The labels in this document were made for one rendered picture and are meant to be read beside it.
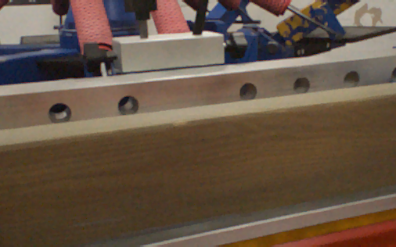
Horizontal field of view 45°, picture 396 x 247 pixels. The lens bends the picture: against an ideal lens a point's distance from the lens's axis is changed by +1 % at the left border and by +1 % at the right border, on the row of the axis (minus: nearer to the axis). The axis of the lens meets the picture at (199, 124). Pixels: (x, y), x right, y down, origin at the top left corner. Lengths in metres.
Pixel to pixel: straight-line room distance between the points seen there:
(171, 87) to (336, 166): 0.24
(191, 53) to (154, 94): 0.09
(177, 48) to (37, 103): 0.17
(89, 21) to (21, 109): 0.29
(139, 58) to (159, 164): 0.29
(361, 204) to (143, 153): 0.14
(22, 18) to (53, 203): 4.15
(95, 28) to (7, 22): 3.68
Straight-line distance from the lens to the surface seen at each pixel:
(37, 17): 4.39
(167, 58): 0.55
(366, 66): 0.62
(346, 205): 0.32
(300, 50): 1.77
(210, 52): 0.57
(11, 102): 0.49
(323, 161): 0.31
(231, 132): 0.27
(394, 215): 0.38
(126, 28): 1.04
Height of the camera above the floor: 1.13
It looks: 16 degrees down
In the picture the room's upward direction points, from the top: 2 degrees counter-clockwise
